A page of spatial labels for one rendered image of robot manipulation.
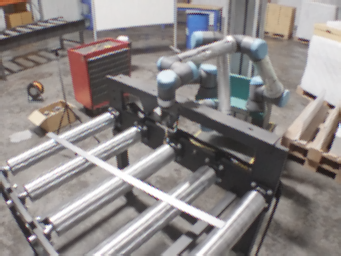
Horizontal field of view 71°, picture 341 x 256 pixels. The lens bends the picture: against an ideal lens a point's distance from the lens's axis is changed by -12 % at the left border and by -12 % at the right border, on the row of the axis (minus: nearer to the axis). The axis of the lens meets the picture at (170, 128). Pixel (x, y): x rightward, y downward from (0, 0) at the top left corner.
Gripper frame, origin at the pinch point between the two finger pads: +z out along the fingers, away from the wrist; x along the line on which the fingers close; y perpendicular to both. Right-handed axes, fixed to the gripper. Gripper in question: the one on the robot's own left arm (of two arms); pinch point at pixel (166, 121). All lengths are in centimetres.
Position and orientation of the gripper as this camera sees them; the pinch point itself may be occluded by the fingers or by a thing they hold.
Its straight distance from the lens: 147.7
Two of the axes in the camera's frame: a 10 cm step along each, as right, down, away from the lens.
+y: -7.1, -5.7, 4.1
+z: -0.2, 5.9, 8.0
